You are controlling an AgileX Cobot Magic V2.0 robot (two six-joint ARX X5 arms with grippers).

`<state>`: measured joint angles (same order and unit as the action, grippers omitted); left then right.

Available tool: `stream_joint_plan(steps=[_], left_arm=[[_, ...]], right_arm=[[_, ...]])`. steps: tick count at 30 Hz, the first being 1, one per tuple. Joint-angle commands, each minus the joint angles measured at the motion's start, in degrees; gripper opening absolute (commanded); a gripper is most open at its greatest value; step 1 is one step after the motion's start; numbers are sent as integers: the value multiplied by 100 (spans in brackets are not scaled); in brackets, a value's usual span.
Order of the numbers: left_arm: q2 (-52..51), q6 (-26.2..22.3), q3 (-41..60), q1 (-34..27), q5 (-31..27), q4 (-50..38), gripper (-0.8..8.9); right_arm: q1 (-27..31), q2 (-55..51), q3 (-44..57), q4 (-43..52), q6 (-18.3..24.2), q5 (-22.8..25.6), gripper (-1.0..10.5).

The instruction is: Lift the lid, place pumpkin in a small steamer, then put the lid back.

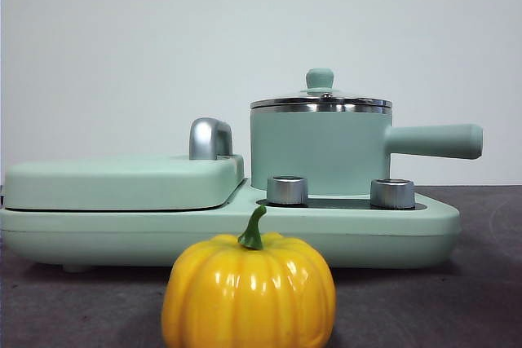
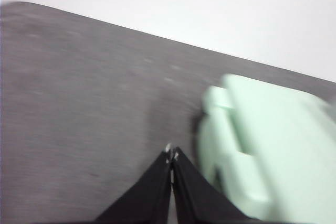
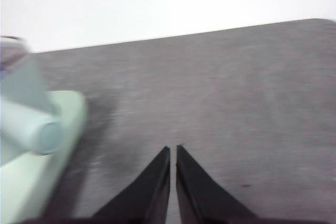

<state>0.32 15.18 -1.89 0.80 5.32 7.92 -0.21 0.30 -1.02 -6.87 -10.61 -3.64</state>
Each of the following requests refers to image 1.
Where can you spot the glass lid with green knob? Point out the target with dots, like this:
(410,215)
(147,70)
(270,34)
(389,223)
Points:
(320,79)

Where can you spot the silver control dial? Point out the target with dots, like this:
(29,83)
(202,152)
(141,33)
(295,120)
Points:
(287,191)
(391,194)

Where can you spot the mint green breakfast maker base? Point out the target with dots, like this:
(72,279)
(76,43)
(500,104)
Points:
(122,238)

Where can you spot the yellow toy pumpkin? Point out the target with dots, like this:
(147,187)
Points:
(244,291)

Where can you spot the mint green steamer pot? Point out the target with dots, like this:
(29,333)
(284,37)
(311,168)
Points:
(318,148)

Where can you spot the mint green hinged griddle cover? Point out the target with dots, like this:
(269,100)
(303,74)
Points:
(102,185)

